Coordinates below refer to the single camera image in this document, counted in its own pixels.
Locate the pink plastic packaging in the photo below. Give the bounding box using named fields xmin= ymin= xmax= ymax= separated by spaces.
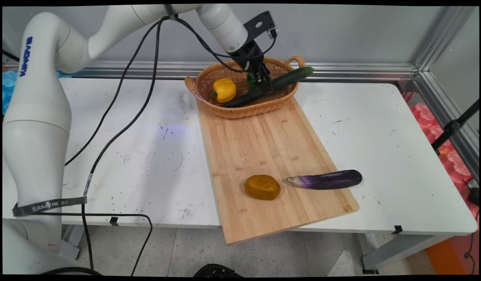
xmin=402 ymin=91 xmax=479 ymax=186

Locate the black round floor object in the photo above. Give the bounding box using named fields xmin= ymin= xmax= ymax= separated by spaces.
xmin=193 ymin=263 xmax=244 ymax=277

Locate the thick black cable white label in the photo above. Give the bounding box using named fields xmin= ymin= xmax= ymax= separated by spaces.
xmin=80 ymin=15 xmax=245 ymax=272

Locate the thin black cable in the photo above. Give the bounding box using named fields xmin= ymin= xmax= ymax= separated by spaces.
xmin=64 ymin=16 xmax=278 ymax=166

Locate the blue plastic bag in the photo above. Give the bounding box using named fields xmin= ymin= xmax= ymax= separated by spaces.
xmin=2 ymin=70 xmax=71 ymax=114

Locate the black power adapter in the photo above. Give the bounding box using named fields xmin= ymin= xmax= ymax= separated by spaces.
xmin=466 ymin=178 xmax=479 ymax=206

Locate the purple eggplant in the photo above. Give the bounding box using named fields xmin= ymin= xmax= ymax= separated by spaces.
xmin=286 ymin=169 xmax=363 ymax=190

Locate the grey printed strap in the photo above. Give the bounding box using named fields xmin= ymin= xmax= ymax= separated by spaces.
xmin=12 ymin=196 xmax=88 ymax=218

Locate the aluminium frame rail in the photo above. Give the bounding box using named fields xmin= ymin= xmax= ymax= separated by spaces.
xmin=413 ymin=70 xmax=479 ymax=182
xmin=75 ymin=60 xmax=419 ymax=82

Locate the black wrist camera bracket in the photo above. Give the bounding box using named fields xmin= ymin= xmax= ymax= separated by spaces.
xmin=243 ymin=11 xmax=279 ymax=42

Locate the yellow bell pepper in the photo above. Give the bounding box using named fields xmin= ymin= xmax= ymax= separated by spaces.
xmin=209 ymin=78 xmax=237 ymax=104

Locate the wooden cutting board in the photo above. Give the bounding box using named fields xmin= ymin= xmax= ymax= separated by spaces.
xmin=196 ymin=96 xmax=360 ymax=245

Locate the aluminium frame post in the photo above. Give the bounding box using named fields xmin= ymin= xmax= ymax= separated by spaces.
xmin=414 ymin=6 xmax=477 ymax=73

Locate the grey table leg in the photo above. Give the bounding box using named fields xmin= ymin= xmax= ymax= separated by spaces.
xmin=357 ymin=233 xmax=453 ymax=274
xmin=60 ymin=224 xmax=85 ymax=261

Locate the woven wicker basket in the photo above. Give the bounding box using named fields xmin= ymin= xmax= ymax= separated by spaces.
xmin=185 ymin=56 xmax=305 ymax=119

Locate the black cable loop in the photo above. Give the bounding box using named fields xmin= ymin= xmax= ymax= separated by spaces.
xmin=30 ymin=212 xmax=153 ymax=276

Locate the black tripod stand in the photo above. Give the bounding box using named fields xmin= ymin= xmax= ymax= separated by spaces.
xmin=431 ymin=100 xmax=479 ymax=156

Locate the brown potato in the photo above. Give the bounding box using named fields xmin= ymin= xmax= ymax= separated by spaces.
xmin=244 ymin=174 xmax=281 ymax=201

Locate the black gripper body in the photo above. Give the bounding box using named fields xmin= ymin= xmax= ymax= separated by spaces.
xmin=228 ymin=40 xmax=266 ymax=75

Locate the long dark green cucumber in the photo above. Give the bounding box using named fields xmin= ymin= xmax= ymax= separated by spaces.
xmin=222 ymin=66 xmax=315 ymax=108

